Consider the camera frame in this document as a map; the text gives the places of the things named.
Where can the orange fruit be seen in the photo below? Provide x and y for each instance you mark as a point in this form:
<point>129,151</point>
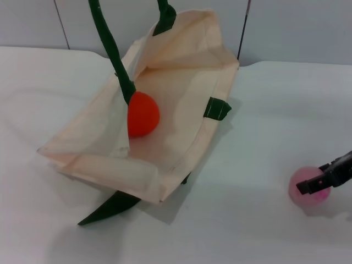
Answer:
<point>143,115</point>

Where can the pink peach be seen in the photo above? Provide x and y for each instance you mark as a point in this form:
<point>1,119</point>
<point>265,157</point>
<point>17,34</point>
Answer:
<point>301,199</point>

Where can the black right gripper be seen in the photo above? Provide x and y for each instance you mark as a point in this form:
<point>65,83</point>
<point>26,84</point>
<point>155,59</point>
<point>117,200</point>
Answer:
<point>342,169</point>

